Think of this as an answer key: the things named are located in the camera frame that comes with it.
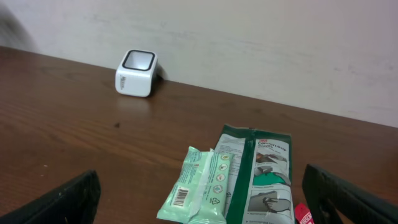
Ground red Nescafe packet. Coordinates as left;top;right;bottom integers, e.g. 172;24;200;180
294;203;314;224

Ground white barcode scanner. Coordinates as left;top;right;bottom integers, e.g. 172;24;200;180
114;49;158;97

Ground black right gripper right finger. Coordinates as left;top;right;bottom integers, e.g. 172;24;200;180
302;164;397;224

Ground green 3M glove package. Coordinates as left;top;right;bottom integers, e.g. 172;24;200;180
215;125;295;224

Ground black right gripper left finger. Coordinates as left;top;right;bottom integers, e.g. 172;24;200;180
1;170;101;224

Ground white green small packet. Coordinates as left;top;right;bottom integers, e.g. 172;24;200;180
157;146;234;224

